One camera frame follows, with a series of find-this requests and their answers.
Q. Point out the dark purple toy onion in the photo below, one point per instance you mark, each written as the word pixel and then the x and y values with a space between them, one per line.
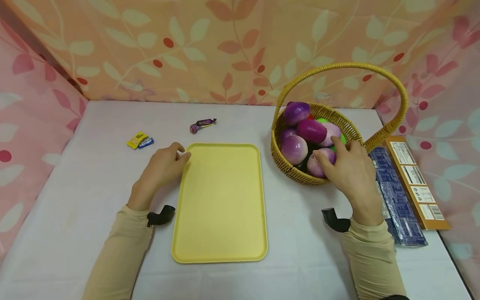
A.
pixel 296 113

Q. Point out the blue candy packet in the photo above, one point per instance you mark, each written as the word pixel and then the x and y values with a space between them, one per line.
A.
pixel 146 143

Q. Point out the person's right hand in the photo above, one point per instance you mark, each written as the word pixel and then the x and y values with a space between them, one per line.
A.
pixel 354 179

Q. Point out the yellow candy packet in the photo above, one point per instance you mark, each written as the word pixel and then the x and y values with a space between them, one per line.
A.
pixel 137 139

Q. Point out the person's left index finger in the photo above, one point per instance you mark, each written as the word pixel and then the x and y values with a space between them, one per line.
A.
pixel 176 146

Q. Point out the long orange box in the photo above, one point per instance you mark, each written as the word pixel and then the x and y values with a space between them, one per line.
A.
pixel 416 183

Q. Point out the purple white toy onion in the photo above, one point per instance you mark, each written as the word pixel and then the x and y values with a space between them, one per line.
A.
pixel 294 150
pixel 316 167

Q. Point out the pale pink toy onion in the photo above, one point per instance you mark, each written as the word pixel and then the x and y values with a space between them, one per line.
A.
pixel 332 132

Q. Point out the small purple toy onion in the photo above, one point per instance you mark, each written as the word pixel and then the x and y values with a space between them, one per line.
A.
pixel 286 134

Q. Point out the person's left hand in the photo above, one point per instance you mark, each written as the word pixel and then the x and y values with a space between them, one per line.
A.
pixel 159 168

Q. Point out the person's right fingers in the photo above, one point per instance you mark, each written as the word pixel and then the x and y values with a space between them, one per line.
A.
pixel 354 146

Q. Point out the long blue packet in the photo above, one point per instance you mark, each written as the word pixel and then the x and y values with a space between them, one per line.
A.
pixel 397 200

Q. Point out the black wrist band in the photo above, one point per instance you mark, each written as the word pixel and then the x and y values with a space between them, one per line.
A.
pixel 162 215
pixel 335 221

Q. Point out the person's left thumb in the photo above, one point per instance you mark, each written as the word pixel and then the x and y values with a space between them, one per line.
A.
pixel 183 157

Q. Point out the yellow plastic tray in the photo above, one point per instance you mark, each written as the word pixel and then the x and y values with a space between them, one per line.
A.
pixel 221 204

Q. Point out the purple wrapped candy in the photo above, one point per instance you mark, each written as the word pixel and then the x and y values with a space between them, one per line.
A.
pixel 202 124

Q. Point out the person's right forearm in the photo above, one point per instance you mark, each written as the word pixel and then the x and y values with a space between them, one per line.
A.
pixel 375 262

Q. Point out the person's right thumb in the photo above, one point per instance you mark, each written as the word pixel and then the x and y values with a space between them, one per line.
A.
pixel 323 161

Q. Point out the magenta toy onion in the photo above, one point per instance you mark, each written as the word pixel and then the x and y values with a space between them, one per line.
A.
pixel 311 131

